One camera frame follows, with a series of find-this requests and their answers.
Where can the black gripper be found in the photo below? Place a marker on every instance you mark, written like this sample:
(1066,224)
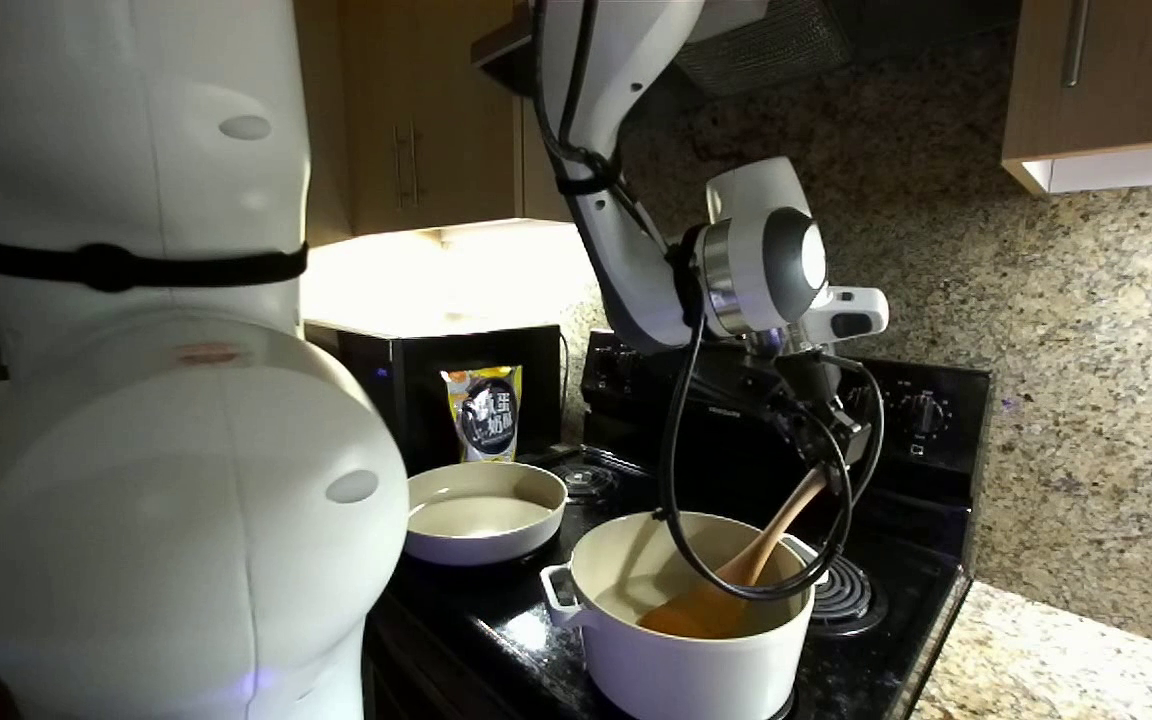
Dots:
(797,393)

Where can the wooden spoon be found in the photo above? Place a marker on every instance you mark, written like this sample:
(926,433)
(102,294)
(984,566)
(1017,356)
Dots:
(758,554)

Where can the white pot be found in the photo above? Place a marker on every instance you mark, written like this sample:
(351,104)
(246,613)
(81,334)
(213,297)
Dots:
(682,673)

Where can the coil burner beside pot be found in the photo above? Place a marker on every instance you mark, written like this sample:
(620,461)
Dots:
(859,607)

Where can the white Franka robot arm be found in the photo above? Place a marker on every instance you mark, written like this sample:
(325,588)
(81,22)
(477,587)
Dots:
(177,534)

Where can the black electric stove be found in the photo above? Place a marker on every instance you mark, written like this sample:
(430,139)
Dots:
(920,401)

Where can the black microwave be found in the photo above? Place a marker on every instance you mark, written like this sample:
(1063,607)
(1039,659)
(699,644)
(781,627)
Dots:
(402,365)

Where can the white shallow pan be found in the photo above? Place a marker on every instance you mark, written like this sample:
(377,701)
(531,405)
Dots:
(499,513)

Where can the plain wood wall cabinet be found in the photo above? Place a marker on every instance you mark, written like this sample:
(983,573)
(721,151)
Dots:
(442,122)

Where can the yellow snack bag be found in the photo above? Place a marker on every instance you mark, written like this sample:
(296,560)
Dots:
(481,414)

